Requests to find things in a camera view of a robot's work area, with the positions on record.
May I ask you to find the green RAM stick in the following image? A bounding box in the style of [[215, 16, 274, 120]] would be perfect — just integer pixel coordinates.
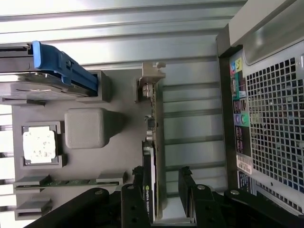
[[14, 174, 119, 190]]

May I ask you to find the grey parts rack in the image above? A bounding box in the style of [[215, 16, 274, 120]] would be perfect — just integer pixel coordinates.
[[0, 68, 198, 225]]

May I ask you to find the silver CPU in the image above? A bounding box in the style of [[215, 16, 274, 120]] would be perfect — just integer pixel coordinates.
[[22, 131, 57, 164]]

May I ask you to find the open black PC case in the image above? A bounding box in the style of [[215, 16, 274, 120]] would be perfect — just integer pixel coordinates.
[[215, 0, 304, 228]]

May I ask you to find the hard disk with blue caddy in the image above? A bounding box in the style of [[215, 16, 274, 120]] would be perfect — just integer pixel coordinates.
[[0, 40, 98, 98]]

